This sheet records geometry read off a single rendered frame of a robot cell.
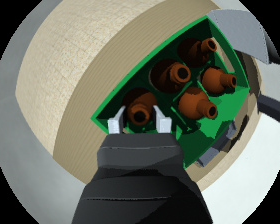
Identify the green plastic crate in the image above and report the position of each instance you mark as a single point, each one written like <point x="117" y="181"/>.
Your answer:
<point x="196" y="136"/>

